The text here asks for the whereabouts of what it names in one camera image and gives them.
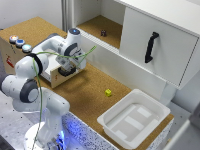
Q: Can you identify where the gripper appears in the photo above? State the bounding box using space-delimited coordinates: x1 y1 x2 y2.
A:
55 53 86 72

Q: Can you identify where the black drawer handle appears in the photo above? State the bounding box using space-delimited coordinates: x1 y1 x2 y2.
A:
59 67 77 78

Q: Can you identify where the wooden drawer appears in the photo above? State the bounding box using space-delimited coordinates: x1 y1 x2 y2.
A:
33 55 87 90

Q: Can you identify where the wooden drawer box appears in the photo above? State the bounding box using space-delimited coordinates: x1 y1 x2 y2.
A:
0 16 70 76

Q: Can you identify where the green button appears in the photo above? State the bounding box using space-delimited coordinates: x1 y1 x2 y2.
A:
21 43 33 54

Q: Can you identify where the purple block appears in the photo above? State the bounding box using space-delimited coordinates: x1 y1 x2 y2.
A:
100 29 108 37

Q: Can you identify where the yellow block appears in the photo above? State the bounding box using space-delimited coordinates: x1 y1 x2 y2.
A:
104 88 113 98

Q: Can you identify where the blue button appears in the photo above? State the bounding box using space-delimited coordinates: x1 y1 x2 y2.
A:
15 38 26 48

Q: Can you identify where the red button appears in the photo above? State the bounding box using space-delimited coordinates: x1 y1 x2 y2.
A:
8 34 19 44

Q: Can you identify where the white cabinet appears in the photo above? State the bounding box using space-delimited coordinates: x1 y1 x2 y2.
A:
71 0 200 108

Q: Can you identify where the white plastic box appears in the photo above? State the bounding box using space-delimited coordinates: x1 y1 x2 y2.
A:
96 88 172 150

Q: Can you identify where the white sliding door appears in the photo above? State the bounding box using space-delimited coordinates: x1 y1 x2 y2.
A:
118 6 200 90

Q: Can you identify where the green cable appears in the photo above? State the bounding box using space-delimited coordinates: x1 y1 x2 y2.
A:
31 45 98 150

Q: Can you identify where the black door handle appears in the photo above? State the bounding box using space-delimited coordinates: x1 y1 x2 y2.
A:
143 31 160 64

